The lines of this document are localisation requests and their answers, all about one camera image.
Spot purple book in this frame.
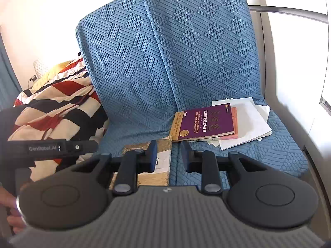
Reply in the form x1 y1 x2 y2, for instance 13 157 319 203
172 103 236 142

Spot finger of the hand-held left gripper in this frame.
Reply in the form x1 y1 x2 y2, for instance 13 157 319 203
66 141 99 157

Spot orange book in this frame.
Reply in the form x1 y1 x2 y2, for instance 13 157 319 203
207 107 239 143

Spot person's left hand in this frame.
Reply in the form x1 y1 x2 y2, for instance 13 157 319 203
0 183 27 235

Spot striped red black blanket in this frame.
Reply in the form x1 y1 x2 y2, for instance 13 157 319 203
13 58 109 181

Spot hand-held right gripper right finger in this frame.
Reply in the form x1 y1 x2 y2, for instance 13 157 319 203
180 141 261 195

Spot thin white booklet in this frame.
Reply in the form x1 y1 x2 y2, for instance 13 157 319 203
255 104 274 141

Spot blue textured sofa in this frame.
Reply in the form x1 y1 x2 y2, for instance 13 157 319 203
75 0 309 186

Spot grey metal rail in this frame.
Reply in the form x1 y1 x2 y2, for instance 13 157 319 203
249 5 329 23

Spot yellow pillow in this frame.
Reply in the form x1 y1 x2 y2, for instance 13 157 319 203
34 61 75 89

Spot gold patterned box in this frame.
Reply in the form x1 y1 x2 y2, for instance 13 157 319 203
109 138 173 190

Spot white paper sheet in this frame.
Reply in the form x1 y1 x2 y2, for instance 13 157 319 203
211 97 257 108
218 105 272 151

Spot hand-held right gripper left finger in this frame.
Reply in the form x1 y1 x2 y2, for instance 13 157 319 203
71 140 158 195

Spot grey-blue curtain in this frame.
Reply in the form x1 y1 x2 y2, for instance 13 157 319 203
0 31 23 109

